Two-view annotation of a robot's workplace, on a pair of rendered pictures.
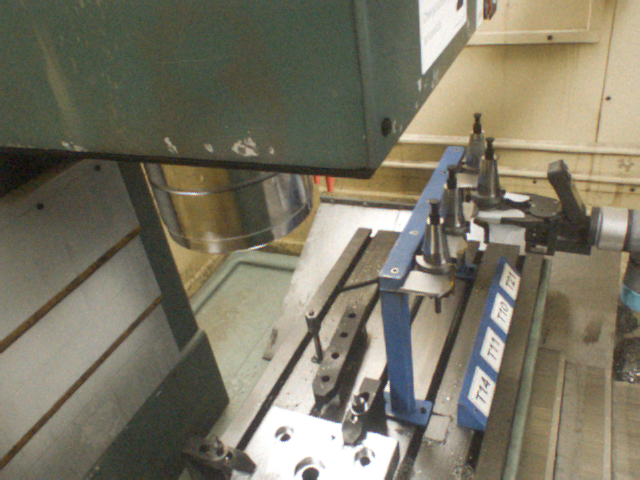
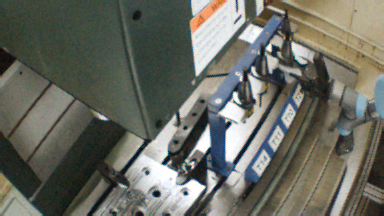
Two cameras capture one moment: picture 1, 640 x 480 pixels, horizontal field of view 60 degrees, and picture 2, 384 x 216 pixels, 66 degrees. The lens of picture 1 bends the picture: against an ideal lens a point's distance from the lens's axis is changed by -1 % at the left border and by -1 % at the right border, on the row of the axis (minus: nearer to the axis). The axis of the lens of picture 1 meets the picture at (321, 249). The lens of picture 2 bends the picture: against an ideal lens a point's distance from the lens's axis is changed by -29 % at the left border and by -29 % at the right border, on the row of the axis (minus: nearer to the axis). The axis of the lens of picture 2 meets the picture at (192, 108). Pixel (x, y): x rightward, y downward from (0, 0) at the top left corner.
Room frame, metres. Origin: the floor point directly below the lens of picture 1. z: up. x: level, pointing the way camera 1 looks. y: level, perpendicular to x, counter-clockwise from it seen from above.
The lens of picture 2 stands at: (0.03, -0.15, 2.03)
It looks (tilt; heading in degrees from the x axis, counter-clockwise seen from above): 51 degrees down; 10
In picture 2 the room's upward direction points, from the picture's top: 7 degrees counter-clockwise
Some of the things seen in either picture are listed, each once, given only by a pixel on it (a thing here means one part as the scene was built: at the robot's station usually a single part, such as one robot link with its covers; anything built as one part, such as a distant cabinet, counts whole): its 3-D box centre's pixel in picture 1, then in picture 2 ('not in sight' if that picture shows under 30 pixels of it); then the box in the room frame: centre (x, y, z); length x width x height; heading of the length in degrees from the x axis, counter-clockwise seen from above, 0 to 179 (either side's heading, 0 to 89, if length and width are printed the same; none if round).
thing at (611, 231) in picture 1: (609, 227); (336, 91); (0.78, -0.50, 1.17); 0.08 x 0.05 x 0.08; 151
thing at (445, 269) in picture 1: (436, 263); (245, 98); (0.71, -0.18, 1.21); 0.06 x 0.06 x 0.03
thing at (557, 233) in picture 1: (559, 226); (317, 83); (0.82, -0.43, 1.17); 0.12 x 0.08 x 0.09; 61
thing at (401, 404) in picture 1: (399, 353); (218, 140); (0.69, -0.10, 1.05); 0.10 x 0.05 x 0.30; 61
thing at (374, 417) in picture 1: (362, 419); (190, 171); (0.62, -0.02, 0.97); 0.13 x 0.03 x 0.15; 151
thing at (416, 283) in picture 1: (427, 284); (235, 113); (0.66, -0.15, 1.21); 0.07 x 0.05 x 0.01; 61
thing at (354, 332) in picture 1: (341, 356); (190, 127); (0.82, 0.00, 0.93); 0.26 x 0.05 x 0.06; 156
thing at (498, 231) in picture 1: (497, 226); (288, 75); (0.84, -0.32, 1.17); 0.09 x 0.03 x 0.06; 74
